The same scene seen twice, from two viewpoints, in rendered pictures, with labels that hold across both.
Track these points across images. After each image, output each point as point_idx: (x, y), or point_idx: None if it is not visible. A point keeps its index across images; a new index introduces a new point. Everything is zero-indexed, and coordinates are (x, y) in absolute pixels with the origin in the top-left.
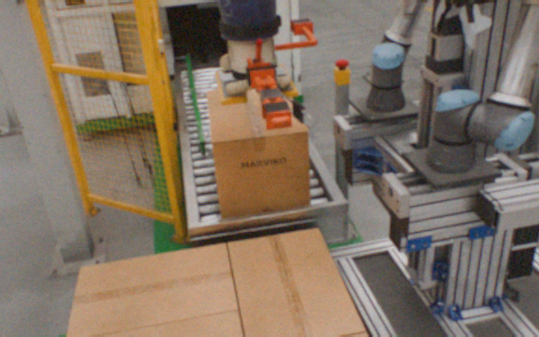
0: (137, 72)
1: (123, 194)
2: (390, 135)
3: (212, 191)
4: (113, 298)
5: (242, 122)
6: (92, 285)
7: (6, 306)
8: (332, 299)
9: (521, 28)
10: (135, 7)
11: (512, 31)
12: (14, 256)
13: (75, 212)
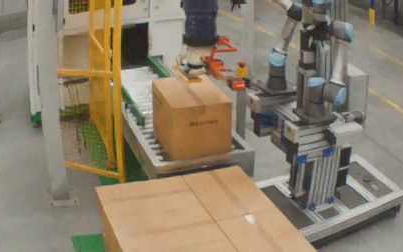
0: (68, 76)
1: (71, 162)
2: (281, 104)
3: (158, 148)
4: (123, 201)
5: (187, 97)
6: (107, 195)
7: (33, 220)
8: (255, 196)
9: (337, 51)
10: (114, 29)
11: (333, 52)
12: (23, 195)
13: (62, 165)
